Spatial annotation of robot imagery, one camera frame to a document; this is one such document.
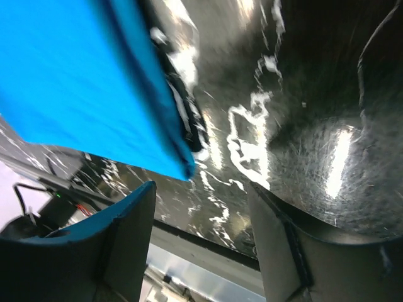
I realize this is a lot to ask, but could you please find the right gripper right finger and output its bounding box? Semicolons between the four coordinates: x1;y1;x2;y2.
247;182;402;301

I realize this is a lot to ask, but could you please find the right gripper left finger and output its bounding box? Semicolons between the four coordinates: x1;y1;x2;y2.
1;181;156;301

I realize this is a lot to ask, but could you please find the blue t-shirt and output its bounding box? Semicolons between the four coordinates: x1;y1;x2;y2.
1;1;196;181

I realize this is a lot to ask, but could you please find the black marble pattern mat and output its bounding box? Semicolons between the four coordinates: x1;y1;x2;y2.
1;1;402;257

